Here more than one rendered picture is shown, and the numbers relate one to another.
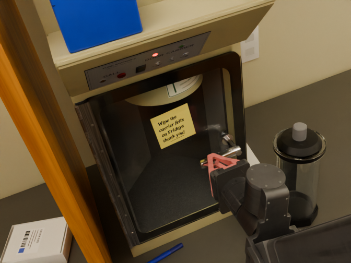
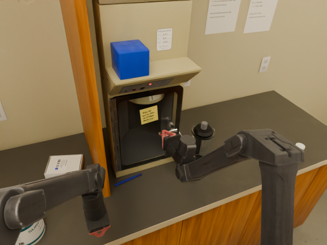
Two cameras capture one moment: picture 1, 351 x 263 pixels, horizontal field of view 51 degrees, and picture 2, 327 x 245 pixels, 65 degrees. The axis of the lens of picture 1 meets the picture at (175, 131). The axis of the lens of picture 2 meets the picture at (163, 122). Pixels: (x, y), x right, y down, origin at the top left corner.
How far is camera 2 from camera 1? 39 cm
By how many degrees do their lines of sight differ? 9
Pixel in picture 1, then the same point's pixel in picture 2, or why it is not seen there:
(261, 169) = (186, 137)
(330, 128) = (220, 127)
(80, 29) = (126, 71)
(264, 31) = not seen: hidden behind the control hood
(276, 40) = (199, 78)
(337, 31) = (230, 78)
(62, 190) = (99, 135)
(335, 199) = not seen: hidden behind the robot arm
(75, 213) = (101, 147)
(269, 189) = (189, 144)
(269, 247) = (186, 166)
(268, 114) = (190, 115)
